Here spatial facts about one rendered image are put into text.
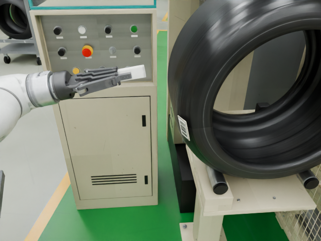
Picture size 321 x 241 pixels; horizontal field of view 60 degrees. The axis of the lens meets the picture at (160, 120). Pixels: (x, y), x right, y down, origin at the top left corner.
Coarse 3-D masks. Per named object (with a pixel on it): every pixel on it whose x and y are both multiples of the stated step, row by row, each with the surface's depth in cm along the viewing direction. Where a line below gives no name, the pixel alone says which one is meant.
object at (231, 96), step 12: (240, 72) 103; (228, 84) 105; (240, 84) 105; (216, 96) 107; (228, 96) 108; (240, 96) 108; (216, 108) 110; (228, 108) 111; (240, 108) 111; (204, 216) 145; (216, 216) 146; (204, 228) 150; (216, 228) 151; (204, 240) 156; (216, 240) 157
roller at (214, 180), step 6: (210, 168) 87; (210, 174) 86; (216, 174) 84; (222, 174) 85; (210, 180) 85; (216, 180) 82; (222, 180) 82; (216, 186) 81; (222, 186) 81; (216, 192) 82; (222, 192) 82
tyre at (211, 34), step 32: (224, 0) 66; (256, 0) 58; (288, 0) 57; (320, 0) 56; (192, 32) 69; (224, 32) 60; (256, 32) 58; (288, 32) 58; (320, 32) 86; (192, 64) 64; (224, 64) 61; (320, 64) 92; (192, 96) 66; (288, 96) 99; (320, 96) 94; (192, 128) 70; (224, 128) 102; (256, 128) 103; (288, 128) 99; (320, 128) 90; (224, 160) 76; (256, 160) 92; (288, 160) 81; (320, 160) 79
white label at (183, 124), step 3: (180, 117) 70; (180, 120) 71; (183, 120) 69; (180, 123) 72; (183, 123) 70; (186, 123) 69; (180, 126) 73; (183, 126) 71; (186, 126) 69; (183, 129) 72; (186, 129) 70; (183, 132) 73; (186, 132) 71; (183, 135) 73; (186, 135) 72; (186, 138) 73; (189, 138) 71
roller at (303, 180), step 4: (304, 172) 86; (308, 172) 85; (312, 172) 86; (300, 176) 86; (304, 176) 85; (308, 176) 84; (312, 176) 83; (300, 180) 86; (304, 180) 84; (308, 180) 83; (312, 180) 83; (316, 180) 83; (304, 184) 84; (308, 184) 83; (312, 184) 84; (316, 184) 84; (308, 188) 84; (312, 188) 85
